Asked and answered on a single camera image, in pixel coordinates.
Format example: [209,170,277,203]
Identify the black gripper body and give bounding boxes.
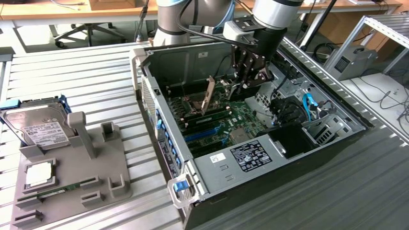
[234,27,285,65]

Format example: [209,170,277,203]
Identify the GPU card with metal bracket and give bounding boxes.
[201,75,240,117]

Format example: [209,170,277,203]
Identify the green motherboard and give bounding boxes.
[165,83,272,159]

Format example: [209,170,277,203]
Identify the black stand pole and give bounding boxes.
[298,0,338,50]

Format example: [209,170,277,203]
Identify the CPU socket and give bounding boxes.
[181,94,206,115]

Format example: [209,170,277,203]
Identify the black RAM stick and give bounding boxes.
[185,109,232,127]

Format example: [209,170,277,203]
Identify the large cardboard panel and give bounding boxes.
[314,11,389,46]

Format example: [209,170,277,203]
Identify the silver chipset heatsink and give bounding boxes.
[229,128,252,142]

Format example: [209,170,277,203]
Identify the grey control box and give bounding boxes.
[330,46,380,81]

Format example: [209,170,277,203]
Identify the metal disk bay cage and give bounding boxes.
[301,114,349,147]

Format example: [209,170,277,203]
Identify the blue expansion slot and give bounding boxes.
[184,128,221,143]

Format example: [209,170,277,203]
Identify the black and white label sticker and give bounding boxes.
[229,139,273,173]

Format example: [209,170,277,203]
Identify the black expansion slot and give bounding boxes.
[188,140,226,155]

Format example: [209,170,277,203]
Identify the open black PC case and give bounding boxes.
[132,35,377,230]

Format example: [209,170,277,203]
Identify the brown cardboard box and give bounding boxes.
[88,0,136,11]

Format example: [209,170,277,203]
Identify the black office chair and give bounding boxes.
[52,22,125,49]

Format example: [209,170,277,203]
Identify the wooden desk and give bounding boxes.
[0,0,404,28]

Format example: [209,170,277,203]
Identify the hard disk with blue caddy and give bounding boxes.
[0,94,76,151]

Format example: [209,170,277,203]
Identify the grey parts rack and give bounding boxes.
[12,111,133,230]

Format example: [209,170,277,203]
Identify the green RAM stick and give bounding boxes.
[37,182,84,200]

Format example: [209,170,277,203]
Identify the silver CPU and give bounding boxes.
[25,162,53,185]

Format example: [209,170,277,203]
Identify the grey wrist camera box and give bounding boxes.
[221,16,266,46]

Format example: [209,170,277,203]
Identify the black internal power wires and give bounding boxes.
[268,59,308,127]

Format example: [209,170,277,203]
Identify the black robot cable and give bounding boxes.
[177,0,260,47]

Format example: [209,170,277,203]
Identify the light blue hose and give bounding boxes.
[220,0,236,28]

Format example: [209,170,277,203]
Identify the blue SATA wire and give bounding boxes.
[301,92,317,121]

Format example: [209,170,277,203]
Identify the aluminium profile frame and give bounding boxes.
[321,13,409,81]

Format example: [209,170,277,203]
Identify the black floor cable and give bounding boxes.
[348,69,409,122]

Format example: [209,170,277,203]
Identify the grey case handle blue latch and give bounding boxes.
[166,174,196,209]

